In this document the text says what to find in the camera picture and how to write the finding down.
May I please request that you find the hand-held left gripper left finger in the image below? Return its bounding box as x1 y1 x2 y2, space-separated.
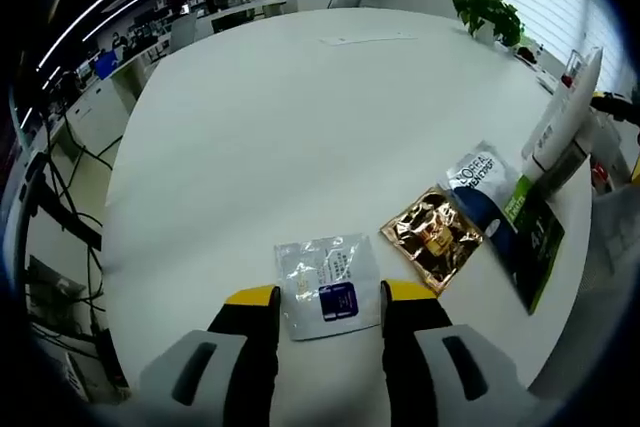
138 284 282 427

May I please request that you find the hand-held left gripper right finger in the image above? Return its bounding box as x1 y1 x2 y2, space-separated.
379 279 534 427

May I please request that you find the white skincare tube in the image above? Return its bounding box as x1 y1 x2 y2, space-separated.
521 45 605 183

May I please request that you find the gold foil skincare sachet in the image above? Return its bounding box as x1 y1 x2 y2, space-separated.
378 185 486 299

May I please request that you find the white skincare sachet blue label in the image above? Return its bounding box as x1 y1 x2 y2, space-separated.
273 232 383 343

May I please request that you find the green dark face mask pouch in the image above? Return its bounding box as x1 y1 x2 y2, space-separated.
438 140 567 317

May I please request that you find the black power strip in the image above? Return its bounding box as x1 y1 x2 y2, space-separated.
94 327 129 391

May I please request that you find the potted green plant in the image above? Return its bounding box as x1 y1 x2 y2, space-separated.
452 0 525 47

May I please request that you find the black tripod stand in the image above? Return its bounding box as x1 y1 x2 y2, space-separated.
19 146 109 308

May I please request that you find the white swivel chair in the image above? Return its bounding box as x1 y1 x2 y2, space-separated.
169 14 200 52

